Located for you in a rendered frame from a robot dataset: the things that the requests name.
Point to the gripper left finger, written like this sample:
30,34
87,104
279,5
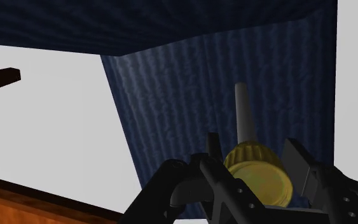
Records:
219,183

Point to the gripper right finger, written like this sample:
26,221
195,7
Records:
330,186

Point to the brown wooden furniture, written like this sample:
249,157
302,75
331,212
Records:
17,208

